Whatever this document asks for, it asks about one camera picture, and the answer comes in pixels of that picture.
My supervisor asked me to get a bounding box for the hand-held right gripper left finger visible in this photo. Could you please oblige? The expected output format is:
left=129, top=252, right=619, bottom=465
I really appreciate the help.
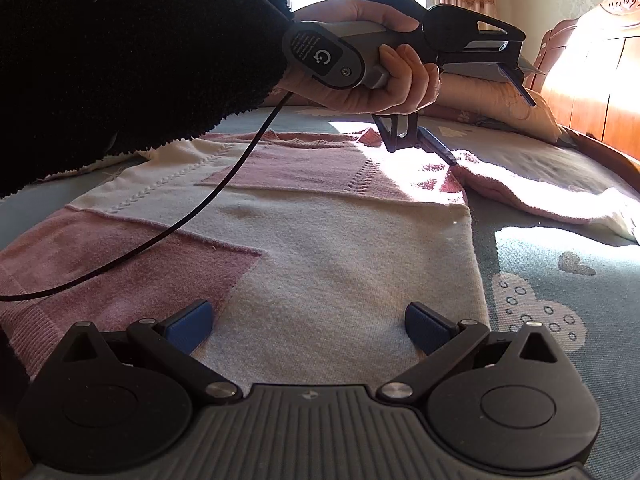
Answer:
left=62, top=299, right=241, bottom=405

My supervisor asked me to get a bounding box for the person's left hand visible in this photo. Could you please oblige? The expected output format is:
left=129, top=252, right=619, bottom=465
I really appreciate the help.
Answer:
left=272, top=0, right=443, bottom=115

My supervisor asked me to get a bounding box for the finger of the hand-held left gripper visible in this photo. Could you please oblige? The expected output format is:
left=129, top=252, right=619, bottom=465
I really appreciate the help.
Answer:
left=372, top=112, right=458, bottom=166
left=442, top=10, right=538, bottom=108

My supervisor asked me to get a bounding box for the person's left forearm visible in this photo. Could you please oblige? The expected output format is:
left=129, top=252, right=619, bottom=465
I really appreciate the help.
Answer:
left=0, top=0, right=296, bottom=201

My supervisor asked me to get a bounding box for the pink and cream knit sweater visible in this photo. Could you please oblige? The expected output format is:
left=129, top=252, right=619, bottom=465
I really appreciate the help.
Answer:
left=0, top=127, right=640, bottom=376

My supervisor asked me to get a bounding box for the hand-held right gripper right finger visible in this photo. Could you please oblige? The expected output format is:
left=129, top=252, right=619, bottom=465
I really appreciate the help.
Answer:
left=377, top=301, right=558, bottom=405

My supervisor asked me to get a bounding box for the bed with blue floral sheet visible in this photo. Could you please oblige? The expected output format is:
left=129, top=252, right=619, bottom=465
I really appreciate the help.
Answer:
left=0, top=105, right=640, bottom=480

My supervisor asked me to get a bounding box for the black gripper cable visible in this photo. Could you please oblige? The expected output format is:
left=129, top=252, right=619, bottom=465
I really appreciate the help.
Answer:
left=0, top=91, right=292, bottom=302

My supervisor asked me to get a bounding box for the wooden headboard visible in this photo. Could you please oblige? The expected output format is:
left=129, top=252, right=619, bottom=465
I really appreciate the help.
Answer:
left=522, top=0, right=640, bottom=176

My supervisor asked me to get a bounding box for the peach floral pillow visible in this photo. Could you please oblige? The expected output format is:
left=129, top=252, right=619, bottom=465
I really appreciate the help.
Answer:
left=435, top=67, right=565, bottom=143

